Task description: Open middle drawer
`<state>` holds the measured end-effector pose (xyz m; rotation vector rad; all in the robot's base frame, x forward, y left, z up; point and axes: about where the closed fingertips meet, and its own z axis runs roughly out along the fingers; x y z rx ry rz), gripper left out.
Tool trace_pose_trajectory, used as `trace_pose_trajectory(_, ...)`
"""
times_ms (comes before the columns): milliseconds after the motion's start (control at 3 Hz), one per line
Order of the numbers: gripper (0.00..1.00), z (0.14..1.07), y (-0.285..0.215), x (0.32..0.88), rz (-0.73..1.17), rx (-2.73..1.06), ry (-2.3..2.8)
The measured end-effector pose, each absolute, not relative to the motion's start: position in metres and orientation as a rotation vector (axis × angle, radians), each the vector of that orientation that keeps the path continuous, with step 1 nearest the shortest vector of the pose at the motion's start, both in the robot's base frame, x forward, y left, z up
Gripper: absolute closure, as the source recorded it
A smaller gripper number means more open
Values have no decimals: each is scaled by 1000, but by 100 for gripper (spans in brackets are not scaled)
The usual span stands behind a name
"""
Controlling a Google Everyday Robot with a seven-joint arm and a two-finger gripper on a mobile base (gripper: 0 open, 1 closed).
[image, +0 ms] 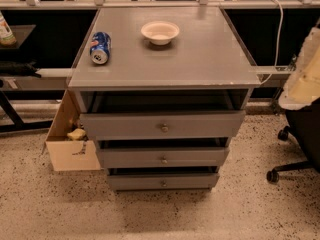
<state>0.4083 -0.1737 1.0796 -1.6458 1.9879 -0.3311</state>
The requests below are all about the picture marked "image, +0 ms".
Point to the white bowl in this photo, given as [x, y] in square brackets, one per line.
[160, 32]

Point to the cardboard box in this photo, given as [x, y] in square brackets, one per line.
[65, 154]

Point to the black cloth bundle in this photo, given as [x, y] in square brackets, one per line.
[18, 69]

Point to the grey drawer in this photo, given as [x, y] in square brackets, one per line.
[162, 157]
[164, 125]
[169, 181]

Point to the black office chair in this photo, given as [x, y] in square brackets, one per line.
[304, 125]

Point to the green labelled bottle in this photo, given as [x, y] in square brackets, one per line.
[7, 37]

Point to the grey drawer cabinet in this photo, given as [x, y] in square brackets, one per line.
[164, 108]

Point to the grey bottom drawer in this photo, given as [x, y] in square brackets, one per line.
[169, 181]

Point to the grey top drawer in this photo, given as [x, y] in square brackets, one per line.
[164, 125]

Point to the yellow object in box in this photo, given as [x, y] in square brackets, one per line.
[77, 134]

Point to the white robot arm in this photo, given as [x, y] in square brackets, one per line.
[303, 85]

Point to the black side shelf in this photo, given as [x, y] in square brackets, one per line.
[21, 33]

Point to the metal rail frame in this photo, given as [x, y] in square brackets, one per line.
[50, 4]

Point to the blue soda can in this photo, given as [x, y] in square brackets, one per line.
[100, 48]

